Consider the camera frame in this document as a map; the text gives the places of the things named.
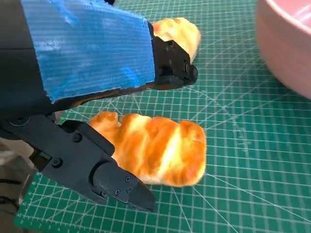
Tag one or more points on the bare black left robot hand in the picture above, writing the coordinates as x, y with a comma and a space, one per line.
85, 48

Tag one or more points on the pale round toy bread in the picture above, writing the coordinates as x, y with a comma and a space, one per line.
184, 36

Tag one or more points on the striped toy bread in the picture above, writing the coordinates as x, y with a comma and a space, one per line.
165, 150

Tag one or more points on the pink bowl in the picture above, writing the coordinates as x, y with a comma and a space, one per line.
286, 43

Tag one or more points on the green cutting mat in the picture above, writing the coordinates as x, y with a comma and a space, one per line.
243, 170

